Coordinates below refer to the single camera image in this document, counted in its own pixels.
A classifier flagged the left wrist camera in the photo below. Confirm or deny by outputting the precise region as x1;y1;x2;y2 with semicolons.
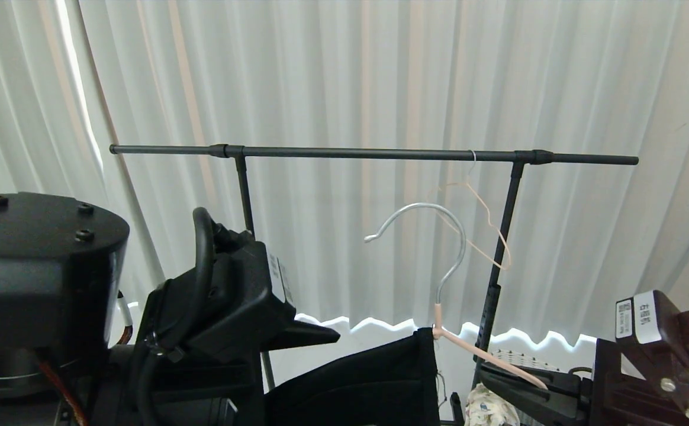
140;224;269;363

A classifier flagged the pink clothes hanger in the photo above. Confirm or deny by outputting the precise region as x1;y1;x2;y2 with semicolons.
364;203;550;390
435;155;512;272

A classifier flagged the black garment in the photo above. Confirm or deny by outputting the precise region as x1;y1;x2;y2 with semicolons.
265;327;441;426

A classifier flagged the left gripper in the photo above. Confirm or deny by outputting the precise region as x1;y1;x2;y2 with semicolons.
167;253;340;426

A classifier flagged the white laundry basket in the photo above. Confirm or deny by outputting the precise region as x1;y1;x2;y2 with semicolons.
490;349;595;426

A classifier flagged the black clothes rack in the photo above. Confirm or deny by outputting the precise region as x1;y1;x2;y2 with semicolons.
110;144;640;426

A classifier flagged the cream printed garment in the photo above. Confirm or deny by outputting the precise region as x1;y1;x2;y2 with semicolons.
465;383;520;426

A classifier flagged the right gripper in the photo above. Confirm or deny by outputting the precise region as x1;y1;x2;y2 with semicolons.
478;289;666;426

